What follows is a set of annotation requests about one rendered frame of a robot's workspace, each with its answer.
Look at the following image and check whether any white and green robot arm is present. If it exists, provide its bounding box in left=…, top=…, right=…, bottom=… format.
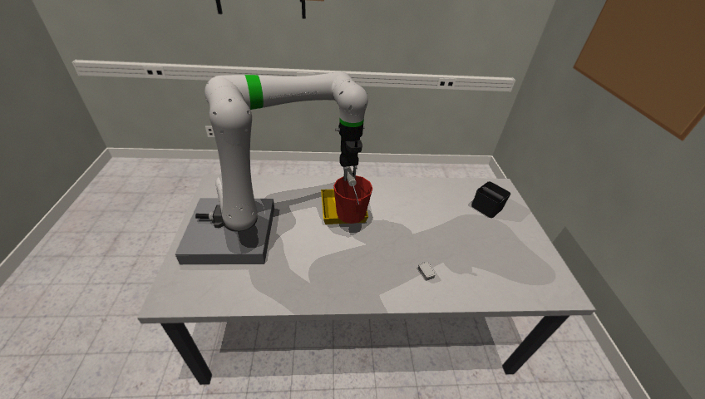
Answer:
left=195, top=71, right=368, bottom=232

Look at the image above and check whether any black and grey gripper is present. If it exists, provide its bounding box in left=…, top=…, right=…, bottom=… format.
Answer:
left=335, top=121, right=365, bottom=181

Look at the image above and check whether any red bucket with grey handle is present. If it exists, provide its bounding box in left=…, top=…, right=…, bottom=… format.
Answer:
left=333, top=166, right=372, bottom=224

